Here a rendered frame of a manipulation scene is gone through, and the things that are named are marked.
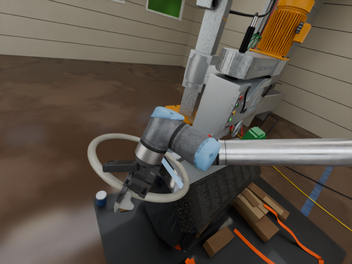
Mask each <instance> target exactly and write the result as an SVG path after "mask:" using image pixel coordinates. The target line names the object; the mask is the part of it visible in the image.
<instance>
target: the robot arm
mask: <svg viewBox="0 0 352 264"><path fill-rule="evenodd" d="M183 120H184V116H183V115H181V114H179V113H177V112H175V111H172V110H170V109H168V108H165V107H161V106H159V107H156V108H155V110H154V112H153V114H152V115H151V118H150V120H149V122H148V125H147V127H146V129H145V131H144V133H143V135H142V137H141V139H140V141H139V143H138V145H137V147H136V150H135V154H136V157H135V159H136V160H110V161H108V162H107V163H105V164H104V165H102V168H103V172H129V174H128V175H127V177H126V179H125V181H124V183H123V187H122V189H121V191H120V193H119V195H118V197H117V199H116V202H115V205H114V213H116V212H117V210H118V209H119V208H122V209H126V210H132V209H133V208H134V204H133V203H132V202H131V200H130V199H131V196H132V193H131V192H130V191H128V188H129V190H131V191H133V192H134V193H136V194H138V196H139V197H141V198H143V199H145V197H146V195H147V193H148V191H149V190H150V188H151V187H152V183H153V182H154V180H155V179H156V175H157V173H158V172H159V170H160V168H161V165H162V163H161V162H162V160H163V158H164V156H165V154H166V152H167V150H168V149H170V150H172V151H173V152H175V153H176V154H178V155H179V156H180V157H182V158H183V159H185V160H186V161H188V162H189V163H191V164H193V165H194V166H195V167H196V168H197V169H200V170H202V171H206V170H207V169H208V168H209V167H210V166H215V165H217V166H220V165H255V166H327V167H352V138H312V139H251V140H219V139H214V138H211V137H209V136H208V135H206V134H204V133H202V132H201V131H199V130H197V129H196V128H194V127H192V126H191V125H189V124H187V123H185V122H184V121H183Z"/></svg>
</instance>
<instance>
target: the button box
mask: <svg viewBox="0 0 352 264"><path fill-rule="evenodd" d="M244 93H245V90H240V91H239V90H237V91H236V93H235V96H234V98H233V100H232V102H231V104H230V107H229V109H228V111H227V113H226V116H225V118H224V120H223V122H222V124H221V127H220V129H219V131H221V132H223V131H225V130H226V129H227V128H226V126H227V124H230V122H231V121H230V122H229V119H230V118H231V117H232V118H233V116H234V115H232V113H233V111H234V110H235V111H236V109H237V108H235V106H236V105H237V103H240V101H241V100H240V101H239V98H240V96H241V95H244Z"/></svg>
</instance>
